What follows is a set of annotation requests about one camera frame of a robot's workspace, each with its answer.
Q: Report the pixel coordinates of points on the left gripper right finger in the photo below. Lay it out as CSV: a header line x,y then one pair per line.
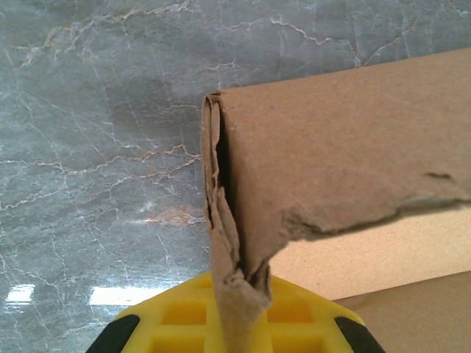
x,y
305,320

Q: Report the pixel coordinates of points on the brown cardboard box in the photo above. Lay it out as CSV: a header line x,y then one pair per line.
x,y
331,147

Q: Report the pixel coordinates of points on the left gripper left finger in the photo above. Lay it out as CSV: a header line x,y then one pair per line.
x,y
176,316

